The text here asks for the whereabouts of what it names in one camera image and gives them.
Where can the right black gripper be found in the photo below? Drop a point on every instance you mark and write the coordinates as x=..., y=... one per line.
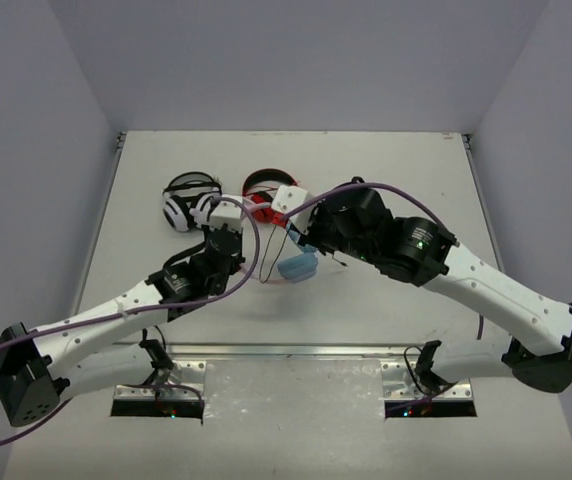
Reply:
x=317, y=212

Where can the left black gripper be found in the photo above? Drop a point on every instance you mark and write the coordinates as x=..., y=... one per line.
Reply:
x=227, y=238

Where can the pink blue cat-ear headphones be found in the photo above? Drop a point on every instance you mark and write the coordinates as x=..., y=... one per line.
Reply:
x=292, y=270

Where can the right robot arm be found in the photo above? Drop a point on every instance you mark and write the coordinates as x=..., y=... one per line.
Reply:
x=537, y=347

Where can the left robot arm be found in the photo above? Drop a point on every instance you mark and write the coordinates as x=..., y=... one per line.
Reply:
x=42, y=367

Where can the red black headphones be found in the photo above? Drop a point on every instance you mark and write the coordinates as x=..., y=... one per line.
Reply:
x=260, y=187

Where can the black white headphones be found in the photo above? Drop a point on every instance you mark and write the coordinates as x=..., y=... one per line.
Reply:
x=182, y=194

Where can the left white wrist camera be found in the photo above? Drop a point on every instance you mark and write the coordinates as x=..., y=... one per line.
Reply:
x=227, y=213

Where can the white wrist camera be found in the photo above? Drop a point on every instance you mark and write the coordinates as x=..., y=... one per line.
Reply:
x=285, y=201
x=227, y=213

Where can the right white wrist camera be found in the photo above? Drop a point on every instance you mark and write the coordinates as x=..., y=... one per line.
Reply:
x=285, y=201

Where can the left metal mounting bracket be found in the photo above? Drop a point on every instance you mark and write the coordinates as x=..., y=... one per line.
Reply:
x=185, y=383

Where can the metal mounting bracket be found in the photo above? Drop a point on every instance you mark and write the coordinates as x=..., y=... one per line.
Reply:
x=185, y=383
x=397, y=383

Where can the metal table edge rail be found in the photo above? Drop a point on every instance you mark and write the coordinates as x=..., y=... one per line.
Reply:
x=291, y=350

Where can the right metal mounting bracket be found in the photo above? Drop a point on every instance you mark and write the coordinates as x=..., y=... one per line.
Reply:
x=397, y=383

